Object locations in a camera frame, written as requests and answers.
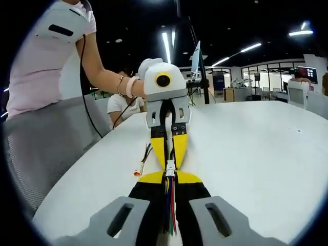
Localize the wall monitor screen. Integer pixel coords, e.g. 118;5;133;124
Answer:
298;66;319;85

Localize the white chair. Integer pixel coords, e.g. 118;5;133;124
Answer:
286;81;309;109

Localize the blue banner stand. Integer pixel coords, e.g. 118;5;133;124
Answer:
212;71;226;92

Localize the ceiling light strip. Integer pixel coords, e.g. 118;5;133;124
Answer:
240;43;262;53
171;25;177;52
211;56;231;68
161;31;172;64
288;30;314;37

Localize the person's torso in pink shirt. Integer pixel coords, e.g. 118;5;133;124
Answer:
5;0;97;120

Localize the person's left hand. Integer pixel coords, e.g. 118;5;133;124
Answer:
132;57;165;98

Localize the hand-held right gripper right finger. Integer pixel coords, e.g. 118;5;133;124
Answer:
176;171;291;246

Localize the gold bracelet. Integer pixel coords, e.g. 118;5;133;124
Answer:
117;75;126;97

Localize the white counter desk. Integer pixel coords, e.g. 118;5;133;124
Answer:
222;87;248;103

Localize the tablet on stand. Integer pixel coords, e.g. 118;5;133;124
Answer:
189;40;209;80

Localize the black device cable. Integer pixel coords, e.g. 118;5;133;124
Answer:
78;33;105;139

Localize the pink wristband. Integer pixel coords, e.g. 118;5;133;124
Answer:
126;75;141;99

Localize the black tripod stand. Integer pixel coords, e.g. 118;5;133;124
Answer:
175;0;215;105

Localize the grey mesh chair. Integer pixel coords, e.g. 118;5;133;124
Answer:
3;95;112;220

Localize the white connector with black-yellow cable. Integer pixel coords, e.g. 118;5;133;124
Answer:
166;147;177;169

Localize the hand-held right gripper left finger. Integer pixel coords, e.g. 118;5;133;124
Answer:
52;171;167;246

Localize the spare cable with orange connector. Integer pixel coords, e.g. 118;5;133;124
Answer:
133;142;154;178

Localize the JST connector with multicolour wires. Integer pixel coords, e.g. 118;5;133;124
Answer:
160;166;179;235

